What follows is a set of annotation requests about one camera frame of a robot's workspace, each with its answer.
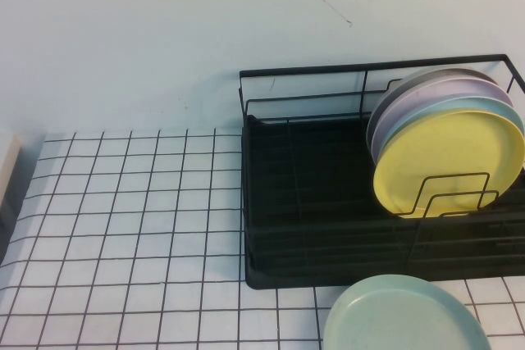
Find light blue plate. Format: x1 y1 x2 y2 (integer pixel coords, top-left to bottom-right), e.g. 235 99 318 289
378 95 525 158

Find lilac plate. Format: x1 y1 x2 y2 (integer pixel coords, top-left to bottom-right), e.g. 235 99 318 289
370 77 515 166

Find white black-grid tablecloth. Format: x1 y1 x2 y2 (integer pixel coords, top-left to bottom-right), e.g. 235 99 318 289
0 128 525 350

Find black wire dish rack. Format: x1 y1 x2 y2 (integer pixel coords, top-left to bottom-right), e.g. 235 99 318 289
239 53 525 273

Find yellow plate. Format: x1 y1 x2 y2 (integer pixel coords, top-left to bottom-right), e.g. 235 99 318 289
372 108 525 220

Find grey plate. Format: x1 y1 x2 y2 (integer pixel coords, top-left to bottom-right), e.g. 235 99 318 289
366 67 500 150

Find mint green plate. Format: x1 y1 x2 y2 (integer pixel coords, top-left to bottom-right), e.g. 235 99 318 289
322 274 492 350

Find beige block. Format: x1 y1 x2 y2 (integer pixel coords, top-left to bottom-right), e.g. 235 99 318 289
0 132 22 228

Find black plastic drip tray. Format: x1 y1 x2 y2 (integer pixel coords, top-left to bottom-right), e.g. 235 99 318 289
242 114 525 290

